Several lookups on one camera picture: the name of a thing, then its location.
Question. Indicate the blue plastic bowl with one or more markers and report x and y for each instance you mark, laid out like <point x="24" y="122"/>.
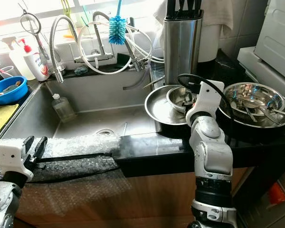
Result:
<point x="0" y="99"/>

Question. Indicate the orange plastic object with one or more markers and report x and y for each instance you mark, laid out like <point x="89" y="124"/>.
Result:
<point x="277" y="194"/>

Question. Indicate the brown wood sink cabinet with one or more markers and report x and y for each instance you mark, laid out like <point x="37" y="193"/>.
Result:
<point x="161" y="199"/>

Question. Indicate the white washing machine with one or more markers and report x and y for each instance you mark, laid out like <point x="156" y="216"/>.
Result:
<point x="275" y="42"/>

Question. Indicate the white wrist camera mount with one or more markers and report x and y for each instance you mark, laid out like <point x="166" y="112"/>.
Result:
<point x="12" y="159"/>
<point x="206" y="99"/>

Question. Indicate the steel knife block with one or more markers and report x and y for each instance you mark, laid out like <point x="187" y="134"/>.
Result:
<point x="183" y="50"/>

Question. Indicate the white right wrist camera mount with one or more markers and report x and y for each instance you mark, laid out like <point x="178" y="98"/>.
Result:
<point x="206" y="99"/>

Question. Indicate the small deep steel bowl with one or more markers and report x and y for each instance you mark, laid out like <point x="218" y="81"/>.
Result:
<point x="175" y="97"/>

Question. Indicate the flexible steel spring faucet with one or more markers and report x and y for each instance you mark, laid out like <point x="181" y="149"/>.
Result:
<point x="52" y="50"/>

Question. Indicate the thin clear bubble wrap sheet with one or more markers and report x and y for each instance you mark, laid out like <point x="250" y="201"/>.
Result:
<point x="80" y="190"/>

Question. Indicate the stainless steel sink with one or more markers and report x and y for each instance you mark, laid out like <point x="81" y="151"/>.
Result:
<point x="114" y="114"/>

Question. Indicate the yellow dish cloth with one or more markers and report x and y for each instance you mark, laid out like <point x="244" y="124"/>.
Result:
<point x="2" y="118"/>

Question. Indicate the clear measuring cup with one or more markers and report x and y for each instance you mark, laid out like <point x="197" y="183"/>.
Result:
<point x="8" y="73"/>

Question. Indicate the dark scouring pad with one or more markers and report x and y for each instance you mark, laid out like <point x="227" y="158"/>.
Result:
<point x="81" y="71"/>

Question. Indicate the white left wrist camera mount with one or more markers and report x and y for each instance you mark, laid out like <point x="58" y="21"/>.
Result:
<point x="12" y="159"/>

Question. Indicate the white hanging towel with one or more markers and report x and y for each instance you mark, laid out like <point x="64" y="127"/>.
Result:
<point x="218" y="19"/>

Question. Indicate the blue bottle brush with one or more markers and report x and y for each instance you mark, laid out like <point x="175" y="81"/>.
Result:
<point x="117" y="30"/>

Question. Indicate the white soap bottle red pump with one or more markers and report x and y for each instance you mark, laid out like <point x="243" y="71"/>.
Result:
<point x="38" y="64"/>

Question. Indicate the large steel plate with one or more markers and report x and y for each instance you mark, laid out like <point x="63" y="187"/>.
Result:
<point x="156" y="109"/>

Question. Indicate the orange plastic item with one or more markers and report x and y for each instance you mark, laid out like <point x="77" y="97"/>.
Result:
<point x="69" y="36"/>

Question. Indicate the long steel spoon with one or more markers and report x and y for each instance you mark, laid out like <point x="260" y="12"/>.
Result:
<point x="275" y="110"/>

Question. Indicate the white spray bottle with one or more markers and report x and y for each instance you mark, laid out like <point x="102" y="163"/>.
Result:
<point x="12" y="57"/>

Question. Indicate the green plastic utensil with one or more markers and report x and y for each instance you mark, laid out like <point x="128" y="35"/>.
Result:
<point x="67" y="7"/>

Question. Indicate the steel gooseneck mixer tap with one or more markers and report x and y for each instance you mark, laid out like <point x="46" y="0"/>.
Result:
<point x="99" y="56"/>

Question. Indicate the clear plastic bottle white cap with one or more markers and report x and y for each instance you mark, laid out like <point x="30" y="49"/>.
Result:
<point x="62" y="109"/>

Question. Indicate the large deep steel bowl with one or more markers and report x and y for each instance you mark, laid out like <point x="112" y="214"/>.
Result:
<point x="256" y="92"/>

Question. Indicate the tiny steel bowl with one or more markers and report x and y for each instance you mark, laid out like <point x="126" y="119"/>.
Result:
<point x="57" y="71"/>

